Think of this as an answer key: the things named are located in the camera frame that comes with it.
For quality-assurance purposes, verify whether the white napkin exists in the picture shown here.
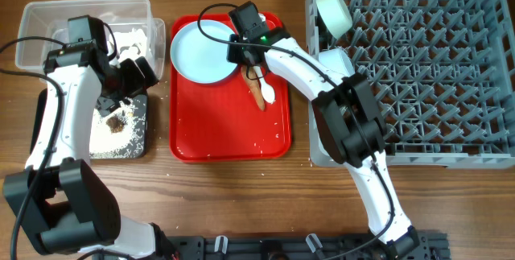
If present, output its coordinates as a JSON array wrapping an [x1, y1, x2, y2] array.
[[108, 28, 153, 63]]

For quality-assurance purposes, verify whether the brown food scrap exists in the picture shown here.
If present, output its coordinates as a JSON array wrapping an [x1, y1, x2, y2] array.
[[105, 115, 125, 134]]

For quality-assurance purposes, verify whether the large white plate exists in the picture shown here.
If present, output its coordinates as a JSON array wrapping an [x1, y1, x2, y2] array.
[[170, 21, 237, 84]]

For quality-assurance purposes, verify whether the light blue rice bowl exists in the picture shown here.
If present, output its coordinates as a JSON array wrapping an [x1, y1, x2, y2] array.
[[319, 47, 355, 77]]

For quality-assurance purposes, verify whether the mint green bowl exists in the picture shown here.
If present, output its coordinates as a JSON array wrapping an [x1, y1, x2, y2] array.
[[315, 0, 352, 39]]

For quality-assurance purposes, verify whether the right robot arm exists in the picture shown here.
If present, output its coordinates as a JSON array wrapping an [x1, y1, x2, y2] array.
[[228, 2, 419, 259]]

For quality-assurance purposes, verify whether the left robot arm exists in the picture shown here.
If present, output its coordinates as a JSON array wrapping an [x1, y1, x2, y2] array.
[[3, 15, 179, 259]]

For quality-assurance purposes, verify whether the grey dishwasher rack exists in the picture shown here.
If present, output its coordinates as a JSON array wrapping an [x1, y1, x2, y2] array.
[[305, 0, 514, 169]]

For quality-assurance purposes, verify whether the white plastic spoon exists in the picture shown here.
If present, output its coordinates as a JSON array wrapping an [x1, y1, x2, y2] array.
[[253, 66, 275, 104]]

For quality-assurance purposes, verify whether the clear plastic bin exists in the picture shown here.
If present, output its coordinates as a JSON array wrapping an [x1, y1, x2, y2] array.
[[19, 0, 166, 79]]

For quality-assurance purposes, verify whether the black plastic tray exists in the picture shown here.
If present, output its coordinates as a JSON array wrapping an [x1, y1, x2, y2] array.
[[30, 85, 150, 160]]

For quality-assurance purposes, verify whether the red serving tray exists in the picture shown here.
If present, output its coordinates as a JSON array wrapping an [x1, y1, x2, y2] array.
[[169, 14, 291, 162]]

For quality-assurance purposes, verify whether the right black cable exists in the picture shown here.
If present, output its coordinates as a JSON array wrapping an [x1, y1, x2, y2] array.
[[196, 2, 398, 260]]

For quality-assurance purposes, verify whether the black cable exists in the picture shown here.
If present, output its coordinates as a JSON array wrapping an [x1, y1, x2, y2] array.
[[196, 2, 398, 260], [0, 20, 120, 260]]

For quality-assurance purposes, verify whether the left black cable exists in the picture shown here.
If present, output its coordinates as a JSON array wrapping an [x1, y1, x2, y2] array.
[[0, 20, 120, 260]]

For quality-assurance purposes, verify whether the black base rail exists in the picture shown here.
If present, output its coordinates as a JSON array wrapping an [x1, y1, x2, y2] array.
[[160, 231, 450, 260]]

